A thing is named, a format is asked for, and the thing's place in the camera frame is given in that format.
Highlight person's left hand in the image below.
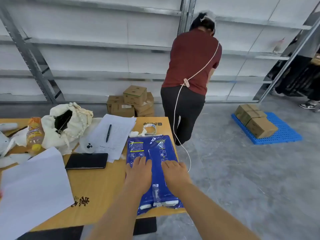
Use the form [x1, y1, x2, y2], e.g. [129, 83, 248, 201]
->
[124, 156, 153, 196]

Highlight person's right hand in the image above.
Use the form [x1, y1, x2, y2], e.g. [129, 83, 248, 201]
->
[161, 159, 193, 196]

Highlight blue plastic packet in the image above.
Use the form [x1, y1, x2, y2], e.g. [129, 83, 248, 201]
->
[125, 134, 184, 217]

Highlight person's right forearm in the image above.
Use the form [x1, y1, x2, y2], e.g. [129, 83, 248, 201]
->
[172, 183, 260, 240]

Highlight person's left forearm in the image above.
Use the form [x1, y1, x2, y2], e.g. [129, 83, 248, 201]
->
[86, 183, 148, 240]

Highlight white tape roll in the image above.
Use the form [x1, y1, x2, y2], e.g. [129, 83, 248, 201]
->
[142, 123, 158, 137]

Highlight stack of printed papers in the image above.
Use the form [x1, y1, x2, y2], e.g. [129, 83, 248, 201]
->
[74, 114, 137, 163]

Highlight small cardboard box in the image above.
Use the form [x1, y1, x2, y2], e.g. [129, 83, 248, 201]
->
[123, 85, 148, 106]
[134, 92, 154, 113]
[106, 95, 125, 114]
[136, 107, 155, 117]
[111, 102, 136, 118]

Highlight black smartphone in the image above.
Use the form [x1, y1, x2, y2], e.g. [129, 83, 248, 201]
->
[65, 153, 109, 170]

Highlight white smartphone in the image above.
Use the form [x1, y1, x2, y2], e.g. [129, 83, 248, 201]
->
[78, 137, 101, 154]

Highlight cream fabric bag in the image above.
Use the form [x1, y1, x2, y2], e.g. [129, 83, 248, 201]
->
[41, 102, 94, 155]

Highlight taped cardboard box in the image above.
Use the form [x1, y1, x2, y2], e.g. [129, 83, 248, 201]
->
[246, 117, 279, 139]
[234, 104, 268, 126]

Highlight orange drink bottle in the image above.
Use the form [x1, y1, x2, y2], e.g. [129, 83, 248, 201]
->
[26, 117, 45, 156]

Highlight blank white paper sheet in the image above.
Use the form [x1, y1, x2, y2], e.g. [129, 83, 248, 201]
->
[0, 147, 75, 240]

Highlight blue plastic pallet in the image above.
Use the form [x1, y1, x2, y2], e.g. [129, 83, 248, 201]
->
[231, 112, 303, 145]

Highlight wide metal shelf rack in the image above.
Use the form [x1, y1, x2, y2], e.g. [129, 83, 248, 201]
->
[0, 0, 192, 105]

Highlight white plastic bag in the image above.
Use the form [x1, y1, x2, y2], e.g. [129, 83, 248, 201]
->
[0, 122, 32, 168]

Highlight black hanging garments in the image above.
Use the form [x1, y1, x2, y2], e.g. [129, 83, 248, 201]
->
[267, 28, 320, 102]

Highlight pink spray bottle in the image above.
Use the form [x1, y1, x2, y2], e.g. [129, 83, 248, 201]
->
[272, 37, 286, 55]

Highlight narrow metal shelf rack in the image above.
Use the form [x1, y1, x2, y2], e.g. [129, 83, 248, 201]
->
[184, 0, 320, 103]

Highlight white cable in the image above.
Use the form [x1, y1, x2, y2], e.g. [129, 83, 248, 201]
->
[173, 43, 220, 173]

